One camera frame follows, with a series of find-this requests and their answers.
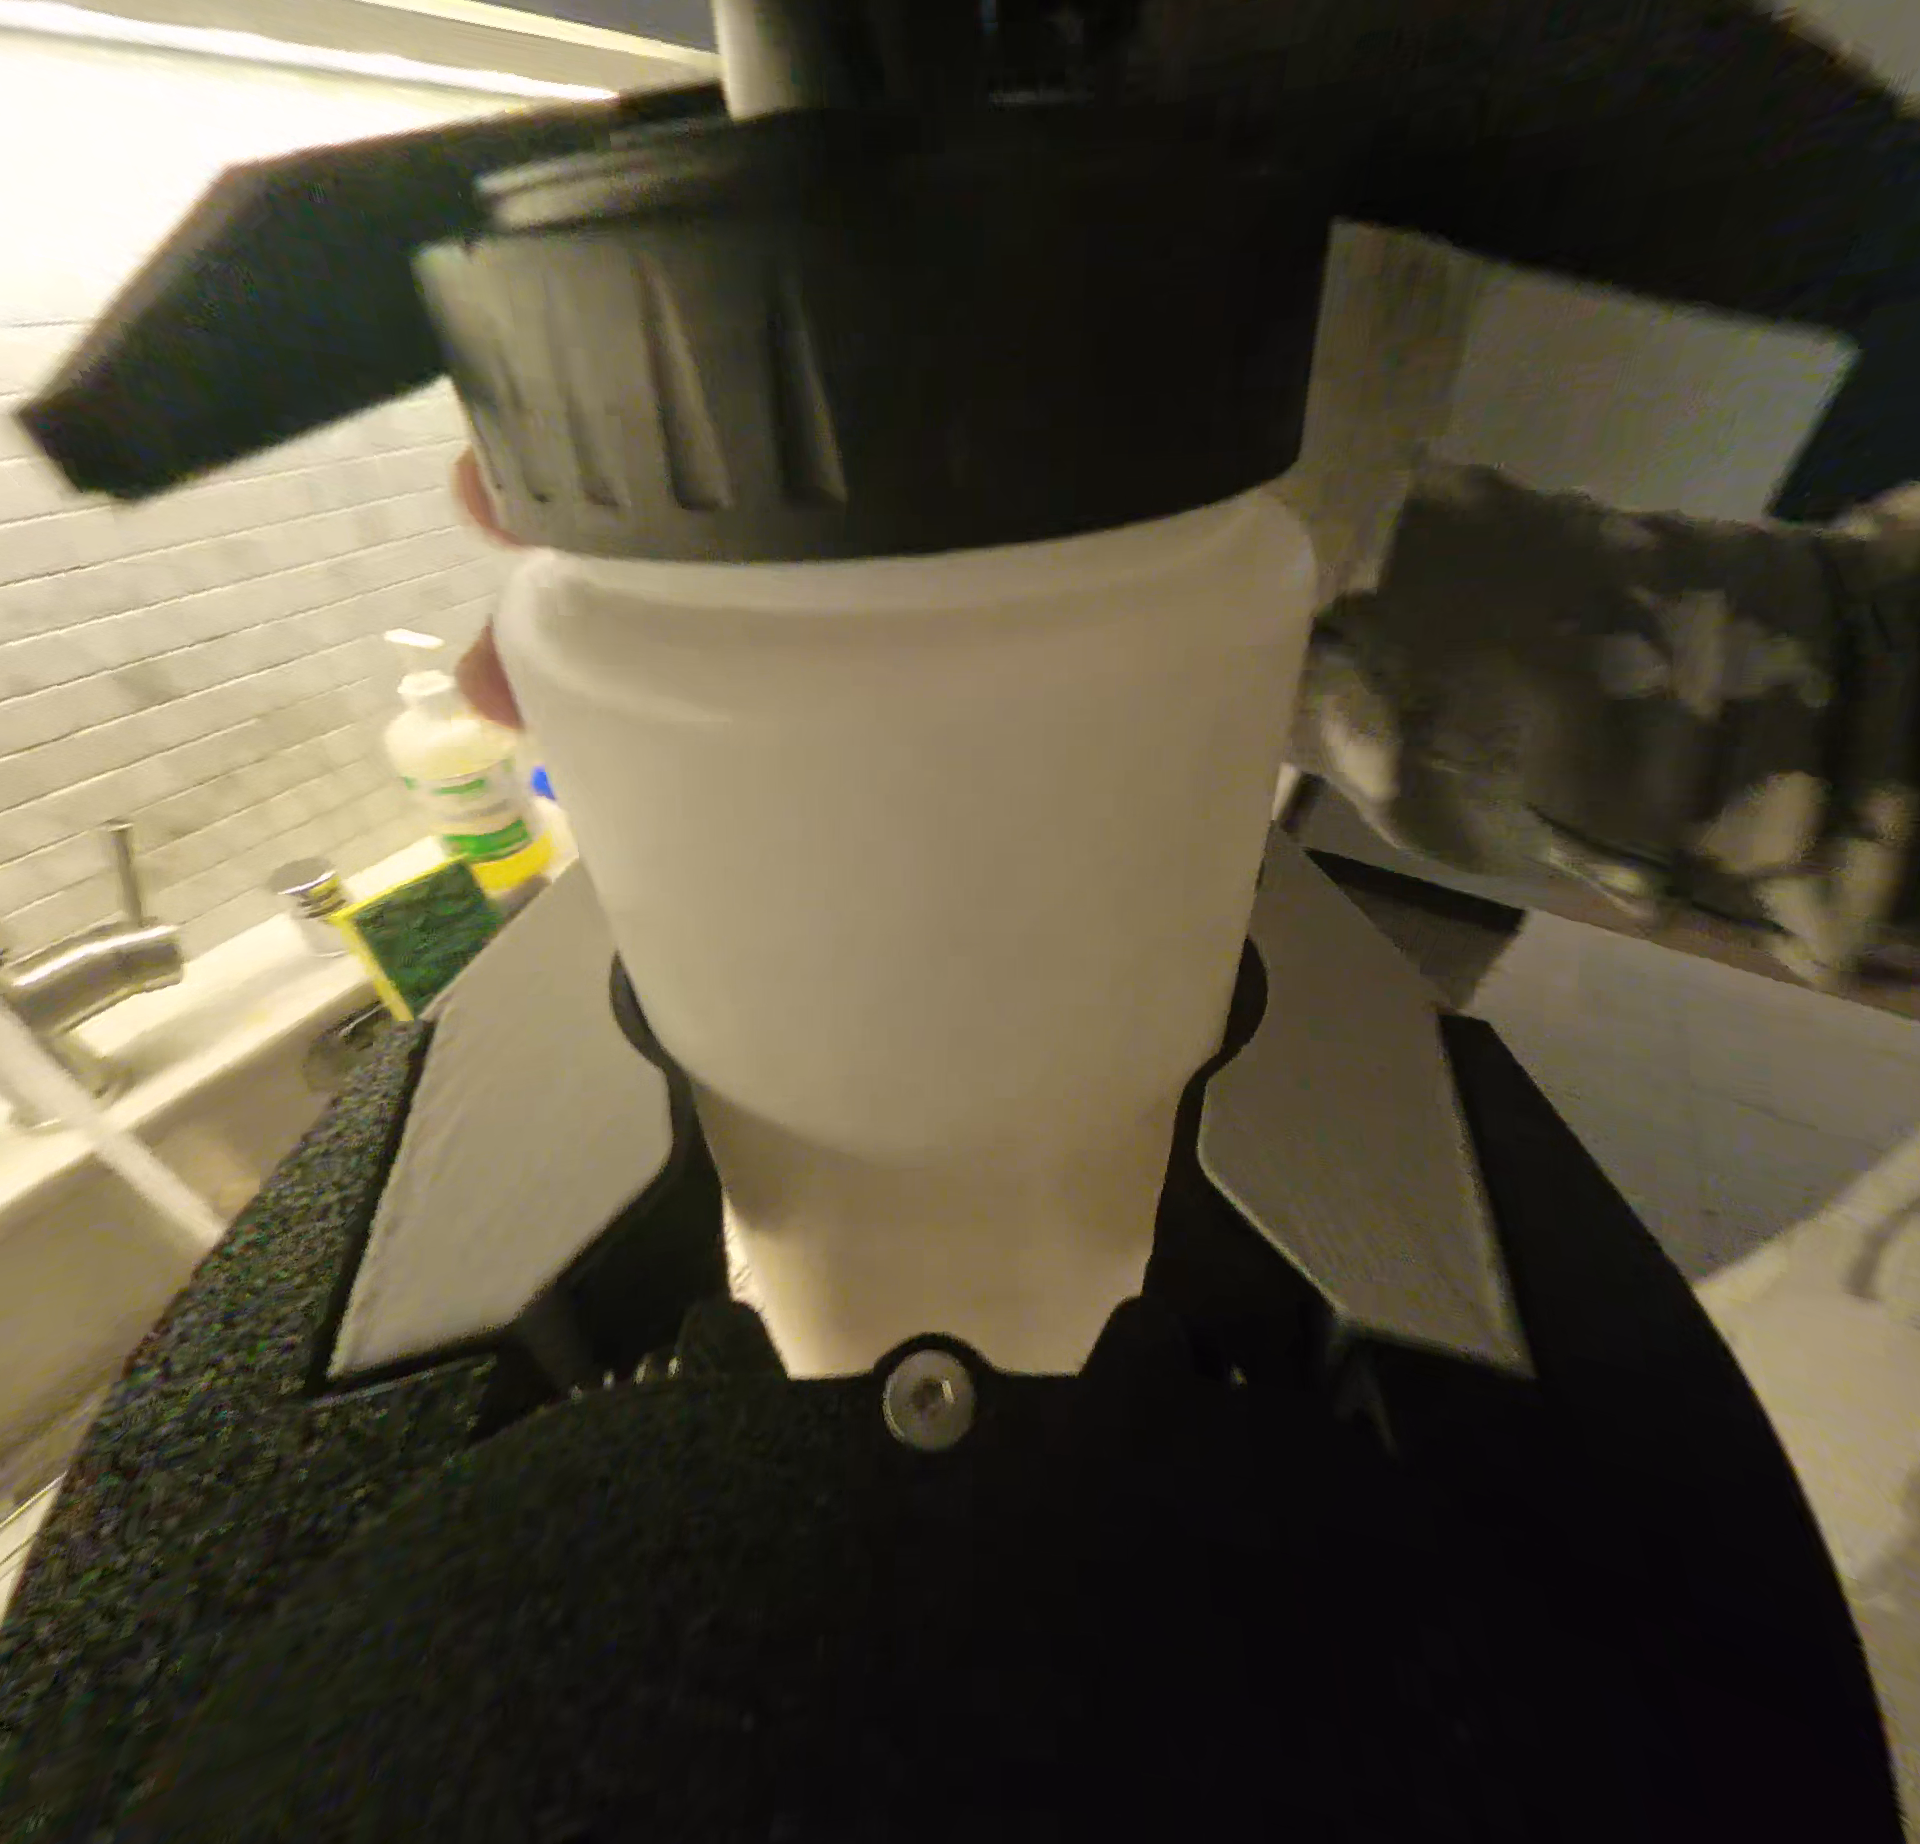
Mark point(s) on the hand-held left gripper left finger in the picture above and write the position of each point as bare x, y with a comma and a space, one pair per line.
496, 1154

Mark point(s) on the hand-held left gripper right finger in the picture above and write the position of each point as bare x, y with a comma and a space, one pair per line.
1350, 1154

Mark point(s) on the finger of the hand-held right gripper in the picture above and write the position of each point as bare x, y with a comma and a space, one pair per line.
256, 314
1575, 120

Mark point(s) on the white squeeze bottle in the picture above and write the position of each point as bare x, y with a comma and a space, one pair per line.
901, 852

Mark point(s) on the black bottle cap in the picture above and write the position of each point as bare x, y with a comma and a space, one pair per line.
901, 359

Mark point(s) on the white marble desk countertop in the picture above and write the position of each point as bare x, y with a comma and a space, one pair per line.
225, 996

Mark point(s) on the person's right hand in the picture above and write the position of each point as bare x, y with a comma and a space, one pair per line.
487, 683

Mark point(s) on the yellow green sponge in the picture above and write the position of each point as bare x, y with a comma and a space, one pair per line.
421, 930

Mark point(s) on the under-cabinet light strip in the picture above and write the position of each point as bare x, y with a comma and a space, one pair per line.
300, 53

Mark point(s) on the chrome counter cap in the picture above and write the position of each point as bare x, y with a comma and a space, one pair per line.
308, 889

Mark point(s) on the white soap pump bottle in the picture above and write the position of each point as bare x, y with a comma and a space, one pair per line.
466, 779

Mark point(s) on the steel kitchen faucet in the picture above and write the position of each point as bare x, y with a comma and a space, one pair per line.
90, 959

